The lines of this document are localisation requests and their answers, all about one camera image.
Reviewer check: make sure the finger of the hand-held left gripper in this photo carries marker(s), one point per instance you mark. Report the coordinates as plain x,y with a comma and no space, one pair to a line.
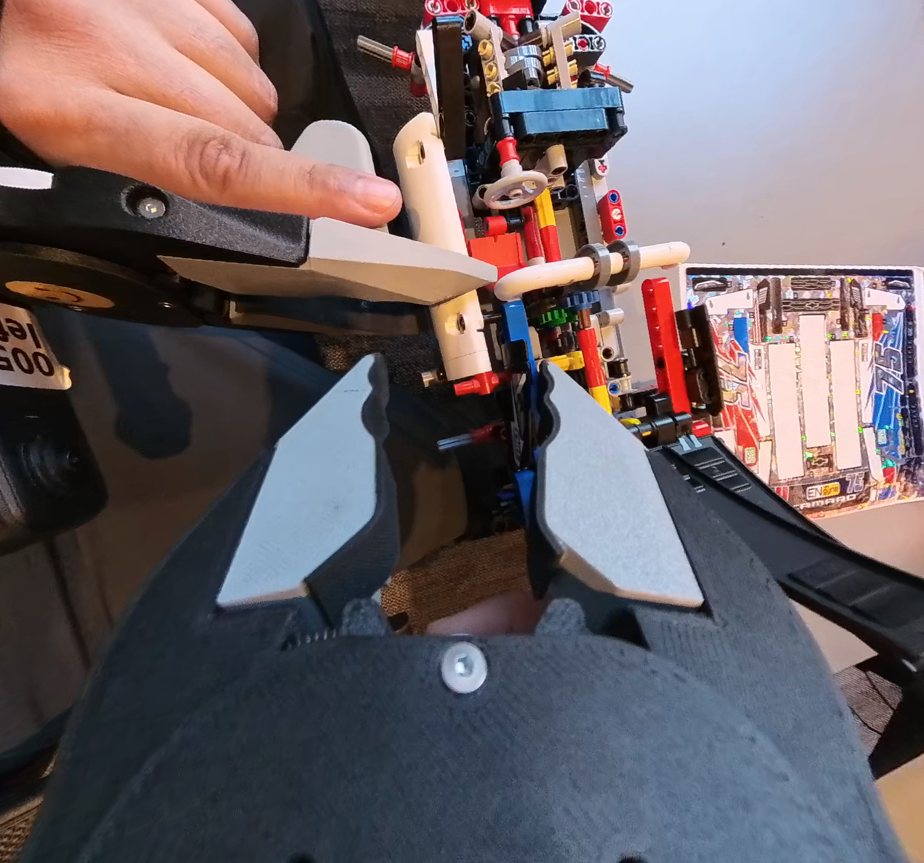
325,314
375,267

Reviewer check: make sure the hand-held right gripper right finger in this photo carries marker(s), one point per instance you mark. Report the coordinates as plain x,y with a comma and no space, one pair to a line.
613,516

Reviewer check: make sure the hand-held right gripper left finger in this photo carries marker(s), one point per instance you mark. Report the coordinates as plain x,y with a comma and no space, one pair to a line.
310,509

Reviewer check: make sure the toy brick car model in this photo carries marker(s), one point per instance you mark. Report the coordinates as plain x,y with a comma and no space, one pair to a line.
556,112

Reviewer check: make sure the person's left hand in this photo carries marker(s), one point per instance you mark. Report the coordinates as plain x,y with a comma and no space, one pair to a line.
130,61

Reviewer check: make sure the black mesh chair seat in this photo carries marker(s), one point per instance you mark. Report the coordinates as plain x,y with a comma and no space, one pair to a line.
455,574

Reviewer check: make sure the shiny sticker sheet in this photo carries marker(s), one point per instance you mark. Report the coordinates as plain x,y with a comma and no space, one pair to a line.
816,386

